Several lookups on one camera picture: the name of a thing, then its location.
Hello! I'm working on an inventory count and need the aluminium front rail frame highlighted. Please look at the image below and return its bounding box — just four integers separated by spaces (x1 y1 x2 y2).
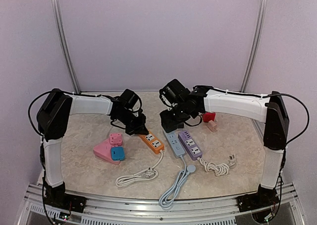
14 183 308 225

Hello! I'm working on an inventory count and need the pink triangular power strip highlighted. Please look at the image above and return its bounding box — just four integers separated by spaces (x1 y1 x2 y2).
93 138 122 165

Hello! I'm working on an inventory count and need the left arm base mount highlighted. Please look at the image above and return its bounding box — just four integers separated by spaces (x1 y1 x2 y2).
44 182 87 213

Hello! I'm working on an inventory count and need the white cable of purple strip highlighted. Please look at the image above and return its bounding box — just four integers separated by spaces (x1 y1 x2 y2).
198 154 237 177

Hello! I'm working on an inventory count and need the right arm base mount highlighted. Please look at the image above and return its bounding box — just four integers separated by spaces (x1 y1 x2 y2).
236 185 280 213

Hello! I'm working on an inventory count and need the light blue cable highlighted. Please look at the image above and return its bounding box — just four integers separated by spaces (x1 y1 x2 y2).
158 155 197 210

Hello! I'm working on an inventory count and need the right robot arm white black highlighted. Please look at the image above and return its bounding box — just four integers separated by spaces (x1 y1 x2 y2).
159 79 289 207

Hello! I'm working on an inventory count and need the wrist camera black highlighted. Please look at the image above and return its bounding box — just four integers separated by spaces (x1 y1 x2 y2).
159 79 190 108
119 89 142 113

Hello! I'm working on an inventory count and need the purple power strip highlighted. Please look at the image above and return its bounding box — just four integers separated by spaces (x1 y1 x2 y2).
178 130 203 161

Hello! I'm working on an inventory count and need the red cube adapter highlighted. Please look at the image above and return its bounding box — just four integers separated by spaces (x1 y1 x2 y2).
202 112 216 123

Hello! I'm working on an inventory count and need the white cable of orange strip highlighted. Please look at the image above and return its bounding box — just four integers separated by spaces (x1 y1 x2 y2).
115 150 164 188

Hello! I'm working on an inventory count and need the light blue power strip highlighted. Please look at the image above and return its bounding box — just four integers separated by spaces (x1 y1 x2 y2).
162 130 186 158

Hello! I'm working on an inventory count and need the pink square plug adapter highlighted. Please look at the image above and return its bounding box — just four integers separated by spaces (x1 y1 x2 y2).
108 133 123 147

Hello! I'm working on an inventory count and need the right aluminium corner post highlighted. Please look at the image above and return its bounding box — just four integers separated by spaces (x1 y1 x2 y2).
240 0 268 92

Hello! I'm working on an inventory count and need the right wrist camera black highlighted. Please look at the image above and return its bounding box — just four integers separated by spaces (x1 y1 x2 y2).
159 79 190 108

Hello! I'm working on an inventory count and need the blue square plug adapter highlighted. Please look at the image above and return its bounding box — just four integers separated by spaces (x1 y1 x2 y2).
110 146 125 161

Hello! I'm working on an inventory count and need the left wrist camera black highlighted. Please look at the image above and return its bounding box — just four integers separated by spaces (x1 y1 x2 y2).
119 89 142 113

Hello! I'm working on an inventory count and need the left aluminium corner post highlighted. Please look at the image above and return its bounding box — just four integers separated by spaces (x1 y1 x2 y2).
51 0 81 93

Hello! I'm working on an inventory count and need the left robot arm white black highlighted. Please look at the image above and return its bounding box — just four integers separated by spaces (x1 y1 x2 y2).
36 89 149 188

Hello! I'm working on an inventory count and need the small pink charger plug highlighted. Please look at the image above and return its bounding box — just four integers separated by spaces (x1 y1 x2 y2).
207 120 217 132

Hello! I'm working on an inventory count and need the orange power strip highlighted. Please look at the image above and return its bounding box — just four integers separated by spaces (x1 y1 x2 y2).
138 131 164 154

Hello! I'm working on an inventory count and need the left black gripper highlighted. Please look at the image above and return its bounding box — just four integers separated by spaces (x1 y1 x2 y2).
115 111 148 136

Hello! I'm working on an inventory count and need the aluminium corner post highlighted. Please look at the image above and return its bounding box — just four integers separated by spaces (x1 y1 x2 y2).
51 0 81 93
240 0 268 92

